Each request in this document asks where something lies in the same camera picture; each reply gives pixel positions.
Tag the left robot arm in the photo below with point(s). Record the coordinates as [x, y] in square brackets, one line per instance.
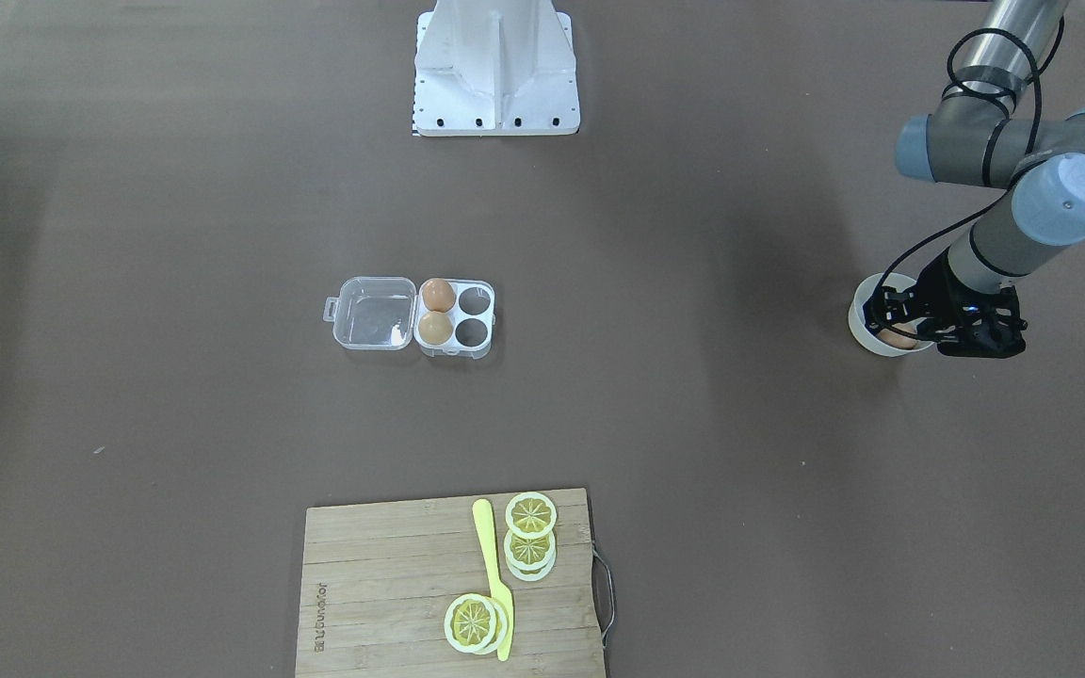
[987, 131]

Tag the brown egg cell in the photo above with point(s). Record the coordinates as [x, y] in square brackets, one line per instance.
[438, 295]
[434, 328]

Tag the wooden cutting board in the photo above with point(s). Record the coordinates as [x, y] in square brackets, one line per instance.
[376, 581]

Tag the lemon slice back pair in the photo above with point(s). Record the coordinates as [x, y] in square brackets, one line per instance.
[530, 559]

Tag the lemon slice front pair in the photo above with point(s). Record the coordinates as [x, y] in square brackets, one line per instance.
[530, 515]

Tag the lemon slice pair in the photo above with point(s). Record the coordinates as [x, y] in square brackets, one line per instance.
[530, 559]
[530, 515]

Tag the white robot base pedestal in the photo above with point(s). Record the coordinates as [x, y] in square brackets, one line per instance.
[495, 69]

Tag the clear plastic egg box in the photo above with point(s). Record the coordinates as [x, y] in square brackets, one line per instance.
[380, 313]

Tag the yellow plastic knife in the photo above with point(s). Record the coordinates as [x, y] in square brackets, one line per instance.
[483, 517]

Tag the brown egg from bowl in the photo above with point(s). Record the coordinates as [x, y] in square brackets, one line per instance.
[897, 340]

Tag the white round bowl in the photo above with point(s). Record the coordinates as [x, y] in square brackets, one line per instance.
[874, 335]

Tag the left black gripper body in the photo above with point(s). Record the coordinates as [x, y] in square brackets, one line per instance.
[936, 286]

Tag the brown egg near cell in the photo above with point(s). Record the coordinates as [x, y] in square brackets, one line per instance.
[434, 328]

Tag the lemon slice by knife tip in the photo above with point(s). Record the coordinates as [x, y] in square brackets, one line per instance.
[476, 624]

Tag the brown egg far cell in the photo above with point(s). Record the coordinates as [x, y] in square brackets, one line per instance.
[438, 295]

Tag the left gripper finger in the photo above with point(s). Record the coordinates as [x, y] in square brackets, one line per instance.
[886, 305]
[917, 331]

